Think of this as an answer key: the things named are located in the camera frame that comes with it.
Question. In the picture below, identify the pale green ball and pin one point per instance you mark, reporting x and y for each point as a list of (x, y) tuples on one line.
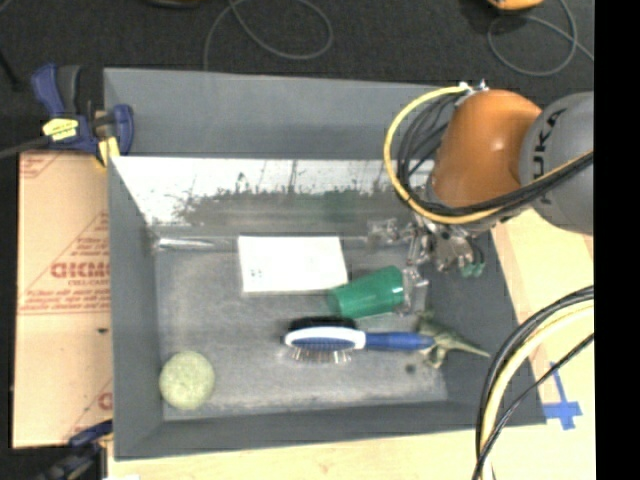
[(187, 380)]

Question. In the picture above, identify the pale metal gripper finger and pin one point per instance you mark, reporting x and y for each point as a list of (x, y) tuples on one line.
[(409, 288), (423, 295)]

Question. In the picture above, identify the green plastic cup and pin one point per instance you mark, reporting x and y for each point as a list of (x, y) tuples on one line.
[(370, 293)]

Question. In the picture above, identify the white flat box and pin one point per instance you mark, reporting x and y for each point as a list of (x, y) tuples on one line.
[(292, 264)]

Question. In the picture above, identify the blue and white hairbrush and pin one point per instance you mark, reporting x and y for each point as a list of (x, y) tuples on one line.
[(325, 339)]

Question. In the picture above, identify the grey metal bin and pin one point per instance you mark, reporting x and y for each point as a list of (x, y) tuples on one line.
[(240, 368)]

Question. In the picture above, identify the brown cardboard board red print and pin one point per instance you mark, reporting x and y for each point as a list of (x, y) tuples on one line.
[(60, 248)]

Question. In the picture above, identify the green toy dinosaur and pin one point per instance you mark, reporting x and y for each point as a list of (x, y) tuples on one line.
[(445, 340)]

